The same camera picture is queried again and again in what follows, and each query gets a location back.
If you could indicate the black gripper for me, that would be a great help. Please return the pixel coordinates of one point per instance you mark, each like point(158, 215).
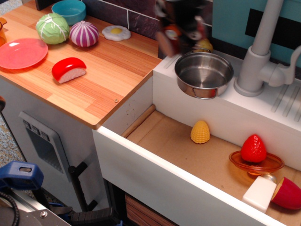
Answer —
point(186, 15)

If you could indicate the orange beans toy can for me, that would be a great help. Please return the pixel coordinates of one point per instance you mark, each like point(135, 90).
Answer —
point(169, 40)

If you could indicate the stainless steel pot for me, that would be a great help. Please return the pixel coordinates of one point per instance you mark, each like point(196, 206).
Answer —
point(203, 75)

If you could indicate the yellow toy potato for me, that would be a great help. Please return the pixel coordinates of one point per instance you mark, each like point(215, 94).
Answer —
point(203, 45)

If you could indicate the toy fried egg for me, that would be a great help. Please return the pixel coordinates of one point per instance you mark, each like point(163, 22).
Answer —
point(116, 33)

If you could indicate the grey toy faucet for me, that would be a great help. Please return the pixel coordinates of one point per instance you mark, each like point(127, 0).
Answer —
point(257, 68)

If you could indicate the purple striped toy onion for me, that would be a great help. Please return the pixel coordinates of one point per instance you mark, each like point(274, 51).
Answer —
point(84, 34)

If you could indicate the teal plastic bowl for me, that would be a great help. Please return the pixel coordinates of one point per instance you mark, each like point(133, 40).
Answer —
point(73, 11)

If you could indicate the yellow toy corn piece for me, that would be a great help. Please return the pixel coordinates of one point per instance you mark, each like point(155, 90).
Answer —
point(200, 132)

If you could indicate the red toy sushi piece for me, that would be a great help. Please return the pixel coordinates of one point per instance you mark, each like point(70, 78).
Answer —
point(68, 69)

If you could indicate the wooden dowel strip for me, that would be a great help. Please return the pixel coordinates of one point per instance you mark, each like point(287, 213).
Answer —
point(139, 121)

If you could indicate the green toy cabbage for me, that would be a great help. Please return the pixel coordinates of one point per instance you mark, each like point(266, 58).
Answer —
point(53, 29)

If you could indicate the red toy strawberry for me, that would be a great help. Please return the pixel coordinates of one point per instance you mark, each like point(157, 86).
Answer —
point(253, 149)

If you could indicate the pink plastic plate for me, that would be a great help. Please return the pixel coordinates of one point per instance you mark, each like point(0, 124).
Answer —
point(22, 53)

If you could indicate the orange transparent dish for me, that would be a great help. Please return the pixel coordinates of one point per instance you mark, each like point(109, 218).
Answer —
point(271, 164)

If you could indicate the grey toy oven panel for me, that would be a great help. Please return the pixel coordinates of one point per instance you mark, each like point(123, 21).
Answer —
point(47, 144)

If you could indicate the orange transparent cup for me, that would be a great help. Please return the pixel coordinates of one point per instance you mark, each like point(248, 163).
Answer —
point(3, 39)

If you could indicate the white salt shaker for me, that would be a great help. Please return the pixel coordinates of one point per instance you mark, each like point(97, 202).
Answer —
point(259, 194)

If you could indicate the wooden drawer front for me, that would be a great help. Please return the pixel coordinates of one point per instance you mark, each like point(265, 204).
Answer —
point(142, 215)

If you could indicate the red toy half apple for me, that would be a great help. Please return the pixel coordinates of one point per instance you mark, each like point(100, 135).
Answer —
point(287, 195)

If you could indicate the blue clamp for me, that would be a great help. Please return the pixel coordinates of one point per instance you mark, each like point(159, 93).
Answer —
point(21, 176)

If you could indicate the black oven door handle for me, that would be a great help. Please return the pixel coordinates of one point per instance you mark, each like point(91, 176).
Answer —
point(74, 173)

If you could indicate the aluminium frame mount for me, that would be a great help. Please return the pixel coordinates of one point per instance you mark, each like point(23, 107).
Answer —
point(26, 212)

